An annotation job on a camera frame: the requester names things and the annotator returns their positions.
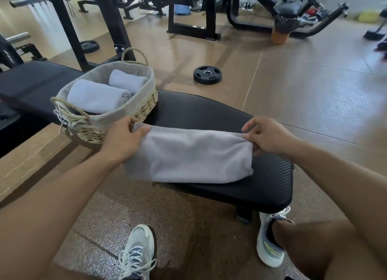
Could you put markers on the black steel squat rack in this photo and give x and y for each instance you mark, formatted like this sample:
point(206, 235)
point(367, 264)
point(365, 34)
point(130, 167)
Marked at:
point(115, 22)

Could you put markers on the black padded weight bench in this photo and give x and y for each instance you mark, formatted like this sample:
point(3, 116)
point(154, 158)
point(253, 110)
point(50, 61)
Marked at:
point(196, 107)

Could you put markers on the small red object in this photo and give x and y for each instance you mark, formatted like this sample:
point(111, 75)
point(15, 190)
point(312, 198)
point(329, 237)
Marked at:
point(310, 12)

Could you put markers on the person's white shoe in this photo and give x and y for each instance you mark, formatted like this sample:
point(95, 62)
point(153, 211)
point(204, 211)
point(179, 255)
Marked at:
point(139, 243)
point(264, 255)

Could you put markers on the light grey towel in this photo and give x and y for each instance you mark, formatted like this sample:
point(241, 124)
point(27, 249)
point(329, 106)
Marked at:
point(187, 159)

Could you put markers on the black bench press frame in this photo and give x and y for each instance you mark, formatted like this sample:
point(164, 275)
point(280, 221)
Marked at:
point(210, 16)

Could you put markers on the white towel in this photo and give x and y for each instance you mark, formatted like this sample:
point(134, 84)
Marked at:
point(96, 97)
point(128, 81)

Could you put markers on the large black weight plate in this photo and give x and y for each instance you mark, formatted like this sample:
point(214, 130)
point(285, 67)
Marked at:
point(9, 113)

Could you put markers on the black bumper plate white print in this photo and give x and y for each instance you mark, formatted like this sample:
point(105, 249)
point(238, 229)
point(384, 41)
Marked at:
point(9, 56)

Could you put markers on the person's right leg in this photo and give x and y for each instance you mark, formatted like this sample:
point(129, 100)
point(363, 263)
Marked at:
point(320, 249)

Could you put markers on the woven basket with white liner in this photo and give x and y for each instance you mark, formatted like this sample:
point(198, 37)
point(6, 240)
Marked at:
point(145, 104)

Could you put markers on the blue plastic container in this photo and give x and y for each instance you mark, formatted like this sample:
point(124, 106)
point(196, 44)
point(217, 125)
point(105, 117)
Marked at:
point(182, 10)

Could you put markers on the person's right forearm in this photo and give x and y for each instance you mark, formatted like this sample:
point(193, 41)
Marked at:
point(347, 192)

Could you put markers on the black rubber weight plate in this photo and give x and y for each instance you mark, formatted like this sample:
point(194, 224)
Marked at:
point(200, 78)
point(93, 48)

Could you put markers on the person's left leg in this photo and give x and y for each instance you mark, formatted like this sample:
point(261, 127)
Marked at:
point(81, 275)

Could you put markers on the person's left white shoe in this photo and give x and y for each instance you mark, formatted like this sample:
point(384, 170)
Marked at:
point(139, 243)

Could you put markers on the black steel base beam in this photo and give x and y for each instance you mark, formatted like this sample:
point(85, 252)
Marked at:
point(18, 137)

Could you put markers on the white power strip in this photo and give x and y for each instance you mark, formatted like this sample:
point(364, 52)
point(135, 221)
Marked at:
point(246, 8)

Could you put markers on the yellow green cushion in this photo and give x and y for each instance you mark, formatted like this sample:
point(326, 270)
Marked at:
point(369, 16)

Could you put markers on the person's leg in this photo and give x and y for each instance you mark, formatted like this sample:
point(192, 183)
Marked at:
point(81, 275)
point(320, 249)

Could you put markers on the person's left forearm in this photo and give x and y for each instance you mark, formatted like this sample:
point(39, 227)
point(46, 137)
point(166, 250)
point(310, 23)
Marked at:
point(45, 219)

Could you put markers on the black barbell stand frame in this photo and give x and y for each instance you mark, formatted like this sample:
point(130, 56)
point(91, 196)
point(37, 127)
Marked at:
point(31, 50)

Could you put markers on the orange bin with black bag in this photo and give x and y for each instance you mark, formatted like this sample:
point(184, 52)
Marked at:
point(284, 25)

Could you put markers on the person's right hand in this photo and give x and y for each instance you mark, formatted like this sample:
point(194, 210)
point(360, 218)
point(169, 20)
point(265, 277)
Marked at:
point(275, 137)

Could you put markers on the person's left hand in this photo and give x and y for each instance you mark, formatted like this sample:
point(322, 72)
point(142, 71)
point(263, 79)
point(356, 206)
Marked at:
point(124, 143)

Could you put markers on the person's right white shoe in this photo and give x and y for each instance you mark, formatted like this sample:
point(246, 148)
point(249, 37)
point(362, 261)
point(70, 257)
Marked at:
point(264, 255)

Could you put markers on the black gym accessory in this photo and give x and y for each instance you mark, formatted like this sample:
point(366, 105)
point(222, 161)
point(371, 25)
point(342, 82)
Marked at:
point(382, 45)
point(373, 35)

